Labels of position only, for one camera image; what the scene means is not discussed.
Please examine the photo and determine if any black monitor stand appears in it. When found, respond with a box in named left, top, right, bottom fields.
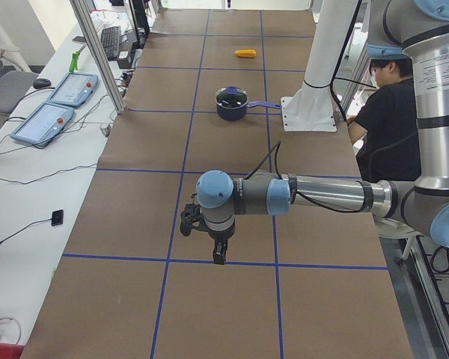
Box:
left=129, top=0, right=150, bottom=49

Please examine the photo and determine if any small black square pad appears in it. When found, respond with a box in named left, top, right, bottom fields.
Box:
left=51, top=209, right=64, bottom=227

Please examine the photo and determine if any yellow corn cob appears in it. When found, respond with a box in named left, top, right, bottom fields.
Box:
left=234, top=49, right=257, bottom=59

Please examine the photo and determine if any glass lid with blue knob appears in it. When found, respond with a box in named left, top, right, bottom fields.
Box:
left=216, top=86, right=248, bottom=108

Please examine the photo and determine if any blue teach pendant nearer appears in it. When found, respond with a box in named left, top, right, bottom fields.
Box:
left=10, top=102, right=75, bottom=148

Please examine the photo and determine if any black computer mouse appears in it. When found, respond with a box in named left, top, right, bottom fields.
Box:
left=32, top=78, right=52, bottom=90

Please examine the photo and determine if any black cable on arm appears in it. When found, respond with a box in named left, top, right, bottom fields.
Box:
left=245, top=140, right=367, bottom=214

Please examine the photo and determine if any aluminium frame post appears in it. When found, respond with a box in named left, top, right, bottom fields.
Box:
left=70, top=0, right=125, bottom=114

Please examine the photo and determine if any person in black shirt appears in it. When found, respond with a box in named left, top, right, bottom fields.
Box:
left=347, top=58, right=421, bottom=182

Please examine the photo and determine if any dark blue saucepan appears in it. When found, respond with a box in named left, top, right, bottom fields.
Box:
left=215, top=86, right=281, bottom=121

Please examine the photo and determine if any grey office chair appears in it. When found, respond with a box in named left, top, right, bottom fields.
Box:
left=0, top=59, right=38, bottom=116

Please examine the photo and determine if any black keyboard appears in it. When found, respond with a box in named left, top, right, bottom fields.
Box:
left=100, top=26, right=121, bottom=61

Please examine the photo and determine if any blue teach pendant farther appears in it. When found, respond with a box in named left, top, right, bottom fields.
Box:
left=47, top=72, right=99, bottom=108

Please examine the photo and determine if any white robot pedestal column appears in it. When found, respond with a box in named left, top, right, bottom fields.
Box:
left=281, top=0, right=361, bottom=132

